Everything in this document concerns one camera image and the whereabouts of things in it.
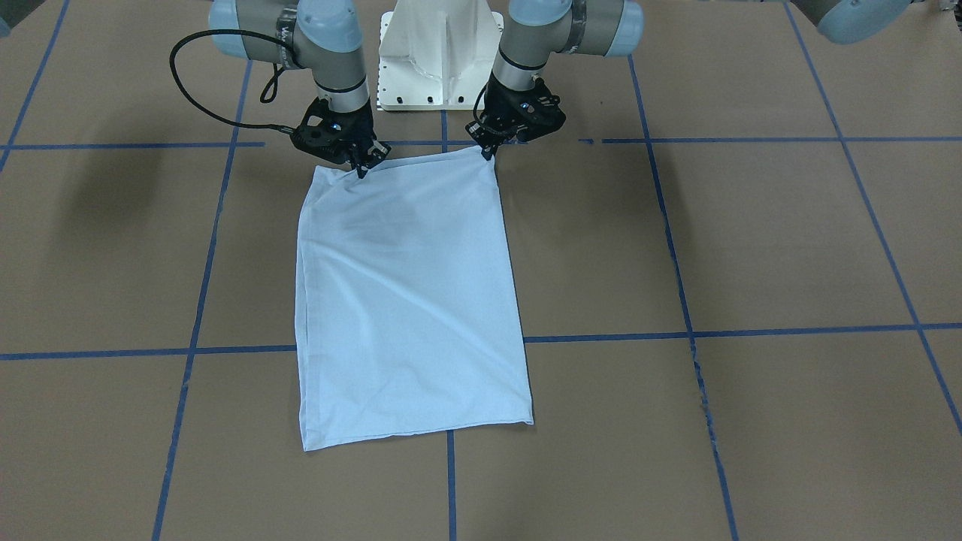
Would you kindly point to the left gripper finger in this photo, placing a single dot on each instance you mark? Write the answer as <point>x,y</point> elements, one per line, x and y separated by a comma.
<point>486,137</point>

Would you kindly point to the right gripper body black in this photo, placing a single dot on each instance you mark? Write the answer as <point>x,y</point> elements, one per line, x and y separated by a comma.
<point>361,134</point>

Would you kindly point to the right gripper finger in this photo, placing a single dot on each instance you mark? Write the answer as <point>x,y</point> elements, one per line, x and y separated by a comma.
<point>366,154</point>

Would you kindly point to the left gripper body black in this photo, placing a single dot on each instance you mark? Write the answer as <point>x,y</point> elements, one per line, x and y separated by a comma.
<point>494,122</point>

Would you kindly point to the light blue t-shirt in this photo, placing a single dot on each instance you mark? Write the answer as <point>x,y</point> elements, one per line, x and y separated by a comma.
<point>406,316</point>

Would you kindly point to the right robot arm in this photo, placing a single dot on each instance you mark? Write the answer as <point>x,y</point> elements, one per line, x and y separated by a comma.
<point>324,38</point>

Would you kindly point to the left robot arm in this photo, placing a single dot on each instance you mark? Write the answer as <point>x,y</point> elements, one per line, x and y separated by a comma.
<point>536,30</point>

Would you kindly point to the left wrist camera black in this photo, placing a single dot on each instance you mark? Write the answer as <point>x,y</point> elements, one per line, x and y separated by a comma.
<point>534,113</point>

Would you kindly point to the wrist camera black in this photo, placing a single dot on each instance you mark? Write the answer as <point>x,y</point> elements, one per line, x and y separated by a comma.
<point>324,133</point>
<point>534,113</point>

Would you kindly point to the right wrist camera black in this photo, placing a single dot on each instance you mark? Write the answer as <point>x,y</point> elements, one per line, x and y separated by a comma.
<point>324,133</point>

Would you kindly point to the white pedestal base plate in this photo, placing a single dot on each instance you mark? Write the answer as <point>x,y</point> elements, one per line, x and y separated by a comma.
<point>436,55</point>

